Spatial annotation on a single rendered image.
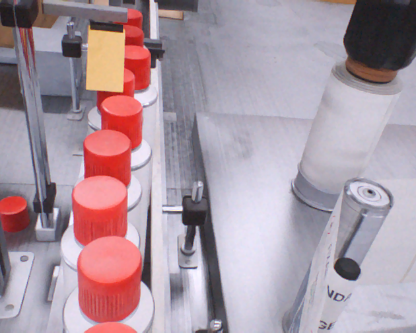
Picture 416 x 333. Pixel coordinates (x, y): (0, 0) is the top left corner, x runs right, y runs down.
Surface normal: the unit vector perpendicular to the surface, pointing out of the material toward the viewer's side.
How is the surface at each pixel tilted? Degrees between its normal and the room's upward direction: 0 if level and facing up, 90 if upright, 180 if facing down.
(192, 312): 0
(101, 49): 46
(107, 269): 2
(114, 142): 3
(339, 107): 87
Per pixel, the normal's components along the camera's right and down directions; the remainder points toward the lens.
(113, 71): 0.18, -0.08
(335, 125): -0.66, 0.41
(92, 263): 0.18, -0.79
